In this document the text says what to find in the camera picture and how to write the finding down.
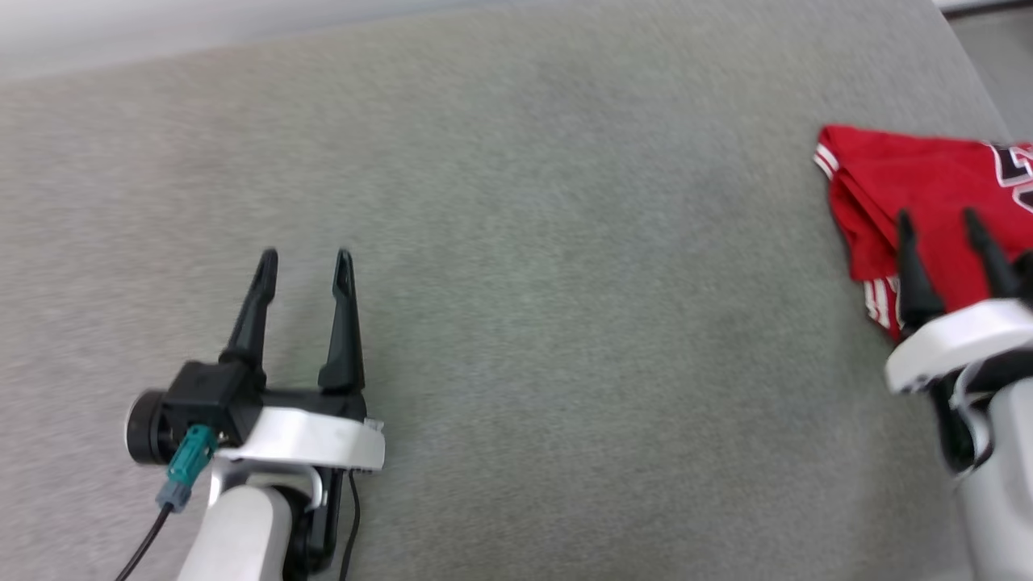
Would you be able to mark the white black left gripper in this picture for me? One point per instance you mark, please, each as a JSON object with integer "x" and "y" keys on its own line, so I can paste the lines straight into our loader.
{"x": 307, "y": 440}

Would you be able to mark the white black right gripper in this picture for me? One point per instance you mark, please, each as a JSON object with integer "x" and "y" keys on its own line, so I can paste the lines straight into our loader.
{"x": 960, "y": 339}

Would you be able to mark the red basketball jersey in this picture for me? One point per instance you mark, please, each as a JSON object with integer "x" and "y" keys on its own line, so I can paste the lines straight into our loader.
{"x": 904, "y": 177}

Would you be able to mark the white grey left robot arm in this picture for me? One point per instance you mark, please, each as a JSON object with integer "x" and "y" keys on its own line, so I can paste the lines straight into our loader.
{"x": 242, "y": 541}

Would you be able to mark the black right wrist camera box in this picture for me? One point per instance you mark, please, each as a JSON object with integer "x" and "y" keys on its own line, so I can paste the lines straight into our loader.
{"x": 1025, "y": 278}

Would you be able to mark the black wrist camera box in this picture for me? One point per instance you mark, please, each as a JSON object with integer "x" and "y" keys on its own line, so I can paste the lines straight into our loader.
{"x": 1025, "y": 278}
{"x": 206, "y": 399}

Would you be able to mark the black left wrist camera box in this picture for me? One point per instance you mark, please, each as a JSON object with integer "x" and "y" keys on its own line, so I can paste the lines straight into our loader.
{"x": 206, "y": 399}

